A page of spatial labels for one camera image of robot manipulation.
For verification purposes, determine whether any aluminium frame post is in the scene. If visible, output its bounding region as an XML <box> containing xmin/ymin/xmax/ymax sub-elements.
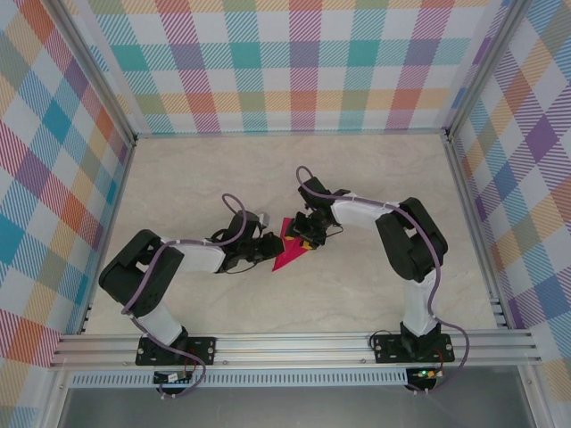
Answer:
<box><xmin>52</xmin><ymin>0</ymin><xmax>137</xmax><ymax>146</ymax></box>
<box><xmin>444</xmin><ymin>0</ymin><xmax>533</xmax><ymax>143</ymax></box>

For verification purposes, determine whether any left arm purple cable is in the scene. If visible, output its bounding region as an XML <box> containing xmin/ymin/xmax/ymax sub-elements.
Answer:
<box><xmin>120</xmin><ymin>193</ymin><xmax>251</xmax><ymax>400</ymax></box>

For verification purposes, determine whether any long aluminium mounting rail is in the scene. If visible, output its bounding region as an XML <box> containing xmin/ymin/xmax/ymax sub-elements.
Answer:
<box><xmin>48</xmin><ymin>329</ymin><xmax>543</xmax><ymax>369</ymax></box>

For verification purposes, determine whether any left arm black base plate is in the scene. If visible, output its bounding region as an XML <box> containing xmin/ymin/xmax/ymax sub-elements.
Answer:
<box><xmin>136</xmin><ymin>336</ymin><xmax>218</xmax><ymax>367</ymax></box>

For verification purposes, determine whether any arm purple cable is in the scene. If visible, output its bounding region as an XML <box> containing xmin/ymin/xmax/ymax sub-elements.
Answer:
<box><xmin>295</xmin><ymin>166</ymin><xmax>472</xmax><ymax>396</ymax></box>
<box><xmin>120</xmin><ymin>193</ymin><xmax>251</xmax><ymax>400</ymax></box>

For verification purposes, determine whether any pink square paper sheet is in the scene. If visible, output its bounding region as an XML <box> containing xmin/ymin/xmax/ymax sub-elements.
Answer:
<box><xmin>270</xmin><ymin>217</ymin><xmax>313</xmax><ymax>272</ymax></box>

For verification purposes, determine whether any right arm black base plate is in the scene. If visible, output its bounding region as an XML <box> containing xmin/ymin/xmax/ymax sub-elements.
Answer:
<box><xmin>372</xmin><ymin>333</ymin><xmax>456</xmax><ymax>365</ymax></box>

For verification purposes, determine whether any slotted grey cable duct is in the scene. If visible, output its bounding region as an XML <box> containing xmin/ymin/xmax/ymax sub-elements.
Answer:
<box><xmin>70</xmin><ymin>373</ymin><xmax>410</xmax><ymax>388</ymax></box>

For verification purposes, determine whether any grey metal panel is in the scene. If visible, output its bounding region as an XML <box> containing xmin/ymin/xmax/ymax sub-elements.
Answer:
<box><xmin>57</xmin><ymin>385</ymin><xmax>536</xmax><ymax>428</ymax></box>

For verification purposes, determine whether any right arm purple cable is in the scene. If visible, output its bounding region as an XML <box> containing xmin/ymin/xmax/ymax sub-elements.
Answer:
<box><xmin>295</xmin><ymin>166</ymin><xmax>472</xmax><ymax>396</ymax></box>

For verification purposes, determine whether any aluminium frame rail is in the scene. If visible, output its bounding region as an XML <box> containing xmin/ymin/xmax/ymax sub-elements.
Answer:
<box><xmin>443</xmin><ymin>136</ymin><xmax>510</xmax><ymax>330</ymax></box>

